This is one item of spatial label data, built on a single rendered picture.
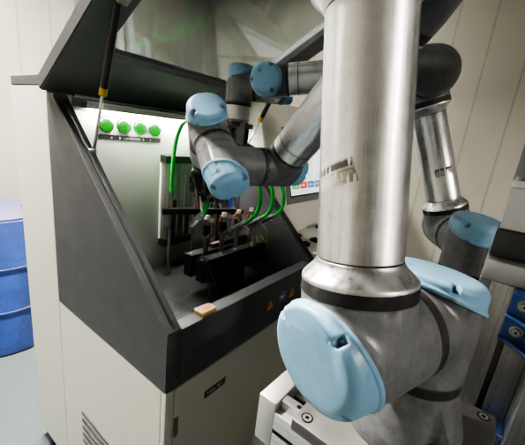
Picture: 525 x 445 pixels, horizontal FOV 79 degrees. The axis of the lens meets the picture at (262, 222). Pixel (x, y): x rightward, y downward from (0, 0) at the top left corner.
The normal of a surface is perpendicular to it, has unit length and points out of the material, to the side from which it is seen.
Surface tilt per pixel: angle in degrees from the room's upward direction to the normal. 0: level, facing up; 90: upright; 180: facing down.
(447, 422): 72
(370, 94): 83
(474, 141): 90
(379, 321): 81
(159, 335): 90
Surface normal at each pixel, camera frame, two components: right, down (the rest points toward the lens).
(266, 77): -0.15, 0.24
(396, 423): -0.47, -0.13
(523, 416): -0.62, 0.14
